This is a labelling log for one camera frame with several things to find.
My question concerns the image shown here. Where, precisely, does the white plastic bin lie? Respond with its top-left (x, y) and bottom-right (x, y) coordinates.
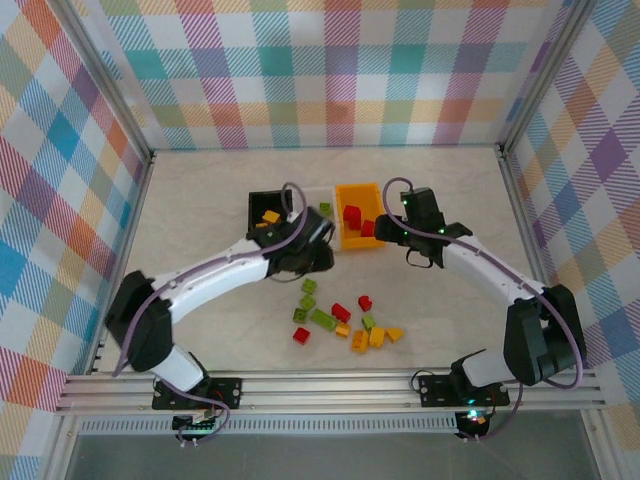
top-left (298, 185), bottom-right (346, 254)

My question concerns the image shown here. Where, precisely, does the circuit board with green light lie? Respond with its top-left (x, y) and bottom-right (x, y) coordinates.
top-left (457, 407), bottom-right (490, 437)

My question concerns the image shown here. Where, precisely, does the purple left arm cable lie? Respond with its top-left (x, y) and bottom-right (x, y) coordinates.
top-left (113, 180), bottom-right (309, 444)

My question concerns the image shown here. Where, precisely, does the aluminium frame post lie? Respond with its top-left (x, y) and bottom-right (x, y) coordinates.
top-left (498, 0), bottom-right (600, 157)
top-left (49, 0), bottom-right (155, 162)

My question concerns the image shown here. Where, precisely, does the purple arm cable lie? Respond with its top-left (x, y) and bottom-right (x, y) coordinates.
top-left (382, 176), bottom-right (587, 442)
top-left (113, 180), bottom-right (309, 444)

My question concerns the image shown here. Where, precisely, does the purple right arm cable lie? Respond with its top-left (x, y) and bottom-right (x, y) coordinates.
top-left (382, 176), bottom-right (587, 442)

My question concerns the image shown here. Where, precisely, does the black circuit board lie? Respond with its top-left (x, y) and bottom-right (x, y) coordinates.
top-left (172, 412), bottom-right (222, 434)

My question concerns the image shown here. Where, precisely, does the long green lego brick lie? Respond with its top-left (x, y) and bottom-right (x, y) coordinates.
top-left (310, 308), bottom-right (338, 331)

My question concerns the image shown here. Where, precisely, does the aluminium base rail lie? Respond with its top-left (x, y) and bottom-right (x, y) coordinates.
top-left (54, 368), bottom-right (609, 417)

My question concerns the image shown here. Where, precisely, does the aluminium side rail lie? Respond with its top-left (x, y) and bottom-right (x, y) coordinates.
top-left (84, 149), bottom-right (157, 376)
top-left (496, 144), bottom-right (577, 369)

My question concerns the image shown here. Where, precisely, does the black plastic bin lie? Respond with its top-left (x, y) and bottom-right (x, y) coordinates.
top-left (246, 188), bottom-right (295, 242)

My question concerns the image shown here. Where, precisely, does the thin black cable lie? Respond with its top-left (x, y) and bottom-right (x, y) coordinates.
top-left (410, 368), bottom-right (454, 397)

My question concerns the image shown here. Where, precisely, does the slotted grey cable duct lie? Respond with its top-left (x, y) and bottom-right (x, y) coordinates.
top-left (79, 418), bottom-right (461, 435)

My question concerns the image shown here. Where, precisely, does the orange plastic bin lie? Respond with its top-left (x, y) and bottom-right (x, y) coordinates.
top-left (333, 183), bottom-right (388, 252)

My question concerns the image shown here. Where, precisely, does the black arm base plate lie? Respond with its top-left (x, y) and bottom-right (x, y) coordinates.
top-left (417, 372), bottom-right (511, 408)
top-left (151, 376), bottom-right (244, 412)

